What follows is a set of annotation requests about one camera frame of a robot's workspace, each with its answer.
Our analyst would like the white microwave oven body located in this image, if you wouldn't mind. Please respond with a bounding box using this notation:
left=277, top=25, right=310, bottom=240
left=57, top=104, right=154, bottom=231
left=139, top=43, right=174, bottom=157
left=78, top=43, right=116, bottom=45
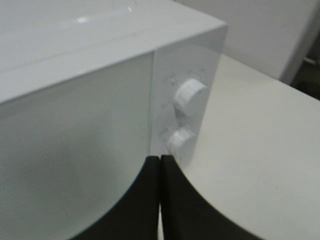
left=0, top=0, right=228, bottom=169

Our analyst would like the white microwave door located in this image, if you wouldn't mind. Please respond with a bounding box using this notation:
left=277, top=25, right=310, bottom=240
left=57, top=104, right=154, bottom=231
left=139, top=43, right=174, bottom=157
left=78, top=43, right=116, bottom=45
left=0, top=53, right=154, bottom=240

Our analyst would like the white timer knob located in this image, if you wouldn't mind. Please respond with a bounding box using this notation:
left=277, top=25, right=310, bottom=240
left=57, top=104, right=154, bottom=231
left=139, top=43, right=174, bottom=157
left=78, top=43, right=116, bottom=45
left=166, top=127, right=196, bottom=158

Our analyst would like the upper white power knob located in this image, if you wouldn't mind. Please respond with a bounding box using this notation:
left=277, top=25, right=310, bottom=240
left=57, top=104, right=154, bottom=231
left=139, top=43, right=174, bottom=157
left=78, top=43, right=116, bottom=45
left=173, top=78, right=209, bottom=117

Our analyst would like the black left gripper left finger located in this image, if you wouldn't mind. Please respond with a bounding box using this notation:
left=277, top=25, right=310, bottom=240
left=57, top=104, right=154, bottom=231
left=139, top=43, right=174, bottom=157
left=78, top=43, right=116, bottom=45
left=73, top=156, right=160, bottom=240

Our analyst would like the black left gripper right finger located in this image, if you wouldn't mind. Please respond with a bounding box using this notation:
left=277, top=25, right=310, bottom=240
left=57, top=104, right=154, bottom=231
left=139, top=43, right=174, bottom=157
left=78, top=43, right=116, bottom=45
left=159, top=155, right=259, bottom=240

